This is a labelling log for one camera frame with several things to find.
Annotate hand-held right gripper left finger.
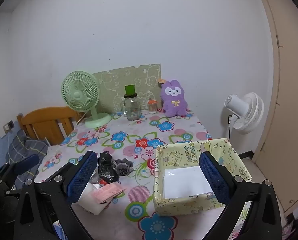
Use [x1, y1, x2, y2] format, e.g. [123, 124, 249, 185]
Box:
[14, 151, 98, 240]

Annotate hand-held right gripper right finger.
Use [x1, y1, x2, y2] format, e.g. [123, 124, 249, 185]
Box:
[198, 151, 282, 240]

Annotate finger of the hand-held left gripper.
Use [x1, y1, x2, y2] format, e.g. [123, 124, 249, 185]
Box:
[0, 154, 40, 180]

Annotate yellow printed paper box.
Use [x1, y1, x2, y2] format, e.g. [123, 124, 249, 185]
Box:
[153, 138, 253, 216]

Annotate grey drawstring pouch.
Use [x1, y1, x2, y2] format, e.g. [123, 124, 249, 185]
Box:
[114, 158, 134, 173]

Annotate white soft packet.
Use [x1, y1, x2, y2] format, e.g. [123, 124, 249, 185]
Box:
[78, 182, 114, 215]

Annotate grey plaid blanket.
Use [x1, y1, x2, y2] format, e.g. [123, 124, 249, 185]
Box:
[5, 129, 50, 188]

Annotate black plastic bag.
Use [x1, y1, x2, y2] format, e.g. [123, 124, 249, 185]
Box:
[98, 151, 120, 184]

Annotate wooden chair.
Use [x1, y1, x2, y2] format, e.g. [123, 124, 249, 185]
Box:
[16, 107, 83, 146]

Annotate floral tablecloth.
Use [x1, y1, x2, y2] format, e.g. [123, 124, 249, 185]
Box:
[34, 109, 252, 240]

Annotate white standing fan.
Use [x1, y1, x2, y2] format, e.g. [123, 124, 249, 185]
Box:
[224, 92, 264, 135]

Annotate glass jar with green lid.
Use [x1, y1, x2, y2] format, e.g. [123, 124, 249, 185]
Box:
[120, 85, 141, 120]

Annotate green desk fan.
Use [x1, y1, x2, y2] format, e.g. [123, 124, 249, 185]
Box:
[61, 71, 112, 129]

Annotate purple plush bunny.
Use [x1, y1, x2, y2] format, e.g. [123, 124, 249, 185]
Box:
[160, 79, 189, 117]

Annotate cotton swab container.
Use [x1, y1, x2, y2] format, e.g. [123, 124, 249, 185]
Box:
[148, 98, 158, 114]

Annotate beige wooden door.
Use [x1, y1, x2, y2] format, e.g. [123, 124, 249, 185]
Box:
[252, 0, 298, 218]

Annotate green cartoon printed board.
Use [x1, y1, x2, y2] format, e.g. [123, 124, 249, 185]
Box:
[92, 64, 161, 114]

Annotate wall socket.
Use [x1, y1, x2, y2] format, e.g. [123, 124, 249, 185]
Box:
[3, 120, 15, 133]

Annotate black fan cable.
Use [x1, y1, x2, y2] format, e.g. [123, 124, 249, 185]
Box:
[227, 114, 234, 140]

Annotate white fan cable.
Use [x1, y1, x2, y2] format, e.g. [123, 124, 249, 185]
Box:
[76, 111, 88, 125]

